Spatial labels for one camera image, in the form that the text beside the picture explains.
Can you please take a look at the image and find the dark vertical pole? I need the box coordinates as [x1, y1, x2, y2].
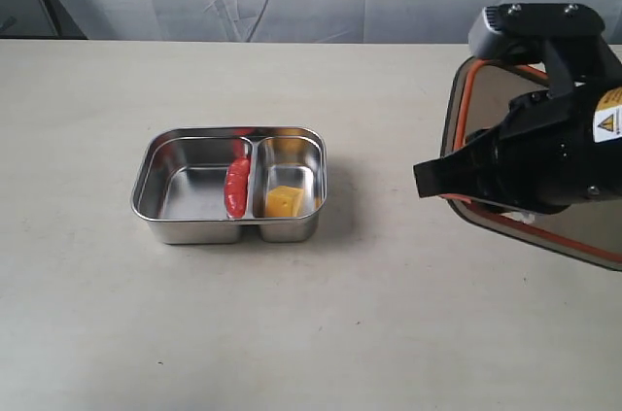
[37, 0, 87, 40]

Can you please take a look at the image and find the stainless steel lunch box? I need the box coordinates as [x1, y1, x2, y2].
[131, 126, 328, 245]

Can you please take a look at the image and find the dark transparent lunch box lid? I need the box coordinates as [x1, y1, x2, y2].
[440, 57, 621, 272]

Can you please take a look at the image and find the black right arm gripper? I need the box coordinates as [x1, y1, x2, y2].
[414, 90, 596, 214]

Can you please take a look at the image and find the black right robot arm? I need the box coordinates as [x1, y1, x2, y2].
[414, 85, 621, 215]

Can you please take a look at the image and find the red toy sausage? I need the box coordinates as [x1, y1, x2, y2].
[224, 156, 251, 219]

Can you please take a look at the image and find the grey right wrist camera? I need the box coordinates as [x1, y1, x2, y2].
[467, 3, 621, 98]

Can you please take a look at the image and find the yellow toy cheese wedge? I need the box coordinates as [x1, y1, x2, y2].
[264, 186, 304, 218]

